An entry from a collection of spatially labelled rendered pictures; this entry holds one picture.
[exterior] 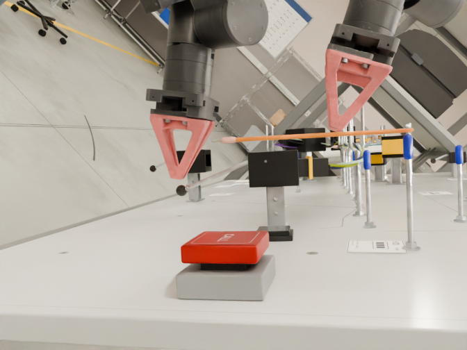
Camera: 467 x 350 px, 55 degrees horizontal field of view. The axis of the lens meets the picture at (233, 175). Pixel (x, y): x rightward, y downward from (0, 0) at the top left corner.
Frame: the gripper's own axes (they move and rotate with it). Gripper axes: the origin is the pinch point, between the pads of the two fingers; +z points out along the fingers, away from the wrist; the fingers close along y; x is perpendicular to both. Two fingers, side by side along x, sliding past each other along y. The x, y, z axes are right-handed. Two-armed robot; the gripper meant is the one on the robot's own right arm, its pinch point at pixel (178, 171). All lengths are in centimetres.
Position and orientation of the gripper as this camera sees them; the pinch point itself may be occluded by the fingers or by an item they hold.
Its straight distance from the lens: 54.6
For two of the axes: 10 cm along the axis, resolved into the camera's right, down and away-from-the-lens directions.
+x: -9.8, -1.2, 1.5
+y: 1.5, -0.7, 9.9
